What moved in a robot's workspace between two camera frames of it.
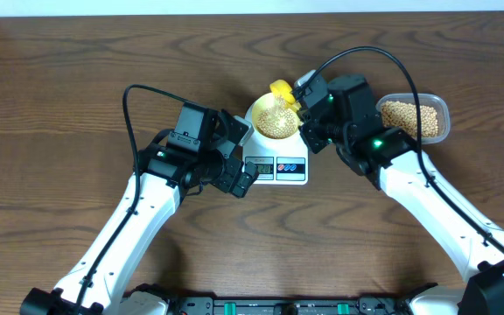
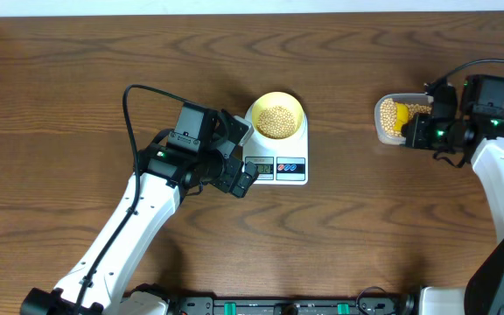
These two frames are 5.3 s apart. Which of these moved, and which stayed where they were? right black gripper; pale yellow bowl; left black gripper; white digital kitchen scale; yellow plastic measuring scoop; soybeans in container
Moved: yellow plastic measuring scoop; right black gripper
Stayed: pale yellow bowl; left black gripper; soybeans in container; white digital kitchen scale
